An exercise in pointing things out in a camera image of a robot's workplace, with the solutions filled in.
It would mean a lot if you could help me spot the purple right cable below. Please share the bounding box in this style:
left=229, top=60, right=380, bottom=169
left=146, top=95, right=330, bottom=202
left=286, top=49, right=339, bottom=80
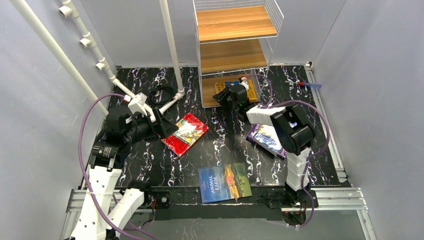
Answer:
left=245, top=73, right=331, bottom=228

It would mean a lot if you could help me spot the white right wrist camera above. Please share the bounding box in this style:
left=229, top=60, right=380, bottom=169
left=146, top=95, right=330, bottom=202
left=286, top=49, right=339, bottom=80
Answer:
left=239, top=76, right=250, bottom=91

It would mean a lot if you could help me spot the white pipe frame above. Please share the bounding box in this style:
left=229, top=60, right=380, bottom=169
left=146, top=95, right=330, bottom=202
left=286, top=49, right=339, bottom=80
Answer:
left=10, top=0, right=185, bottom=114

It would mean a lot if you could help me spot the aluminium rail frame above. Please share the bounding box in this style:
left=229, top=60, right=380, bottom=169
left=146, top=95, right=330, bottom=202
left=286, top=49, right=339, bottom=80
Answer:
left=61, top=62, right=377, bottom=240

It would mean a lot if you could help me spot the black coiled cable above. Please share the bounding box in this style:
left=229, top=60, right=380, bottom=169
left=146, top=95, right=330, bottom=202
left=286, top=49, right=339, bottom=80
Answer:
left=148, top=86, right=178, bottom=107

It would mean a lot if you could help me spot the purple 52-storey treehouse book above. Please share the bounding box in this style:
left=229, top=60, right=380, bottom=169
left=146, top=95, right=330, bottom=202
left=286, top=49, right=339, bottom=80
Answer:
left=246, top=123, right=288, bottom=160

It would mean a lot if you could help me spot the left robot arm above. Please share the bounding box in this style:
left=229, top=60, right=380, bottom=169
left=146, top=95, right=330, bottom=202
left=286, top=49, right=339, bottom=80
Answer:
left=69, top=106, right=178, bottom=240

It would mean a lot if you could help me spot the blue red pen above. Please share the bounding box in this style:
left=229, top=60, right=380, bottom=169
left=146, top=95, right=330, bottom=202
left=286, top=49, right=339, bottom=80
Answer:
left=285, top=81, right=321, bottom=89

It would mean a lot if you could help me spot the red treehouse book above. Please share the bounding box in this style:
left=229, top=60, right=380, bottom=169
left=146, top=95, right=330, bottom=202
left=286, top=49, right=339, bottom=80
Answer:
left=161, top=113, right=209, bottom=157

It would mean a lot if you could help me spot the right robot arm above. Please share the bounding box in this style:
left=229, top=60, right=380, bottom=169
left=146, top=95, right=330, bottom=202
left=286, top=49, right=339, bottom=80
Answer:
left=212, top=84, right=322, bottom=193

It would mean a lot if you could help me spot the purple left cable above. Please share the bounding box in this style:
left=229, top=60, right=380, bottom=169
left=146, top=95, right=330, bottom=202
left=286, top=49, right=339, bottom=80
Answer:
left=77, top=93, right=158, bottom=240

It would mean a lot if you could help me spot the Animal Farm book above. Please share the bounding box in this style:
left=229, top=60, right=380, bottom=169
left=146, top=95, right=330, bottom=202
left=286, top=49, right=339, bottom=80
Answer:
left=198, top=162, right=253, bottom=204

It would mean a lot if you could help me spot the white wire wooden shelf rack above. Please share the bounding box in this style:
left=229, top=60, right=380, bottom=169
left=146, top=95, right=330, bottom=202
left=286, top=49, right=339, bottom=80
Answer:
left=193, top=0, right=284, bottom=108

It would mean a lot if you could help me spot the purple cable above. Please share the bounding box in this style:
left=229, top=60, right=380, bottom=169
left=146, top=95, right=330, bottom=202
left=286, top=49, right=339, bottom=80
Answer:
left=245, top=73, right=331, bottom=228
left=77, top=93, right=158, bottom=240

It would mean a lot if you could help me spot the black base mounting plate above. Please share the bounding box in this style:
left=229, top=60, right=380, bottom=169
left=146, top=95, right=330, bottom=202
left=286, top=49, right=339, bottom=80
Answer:
left=136, top=186, right=319, bottom=226

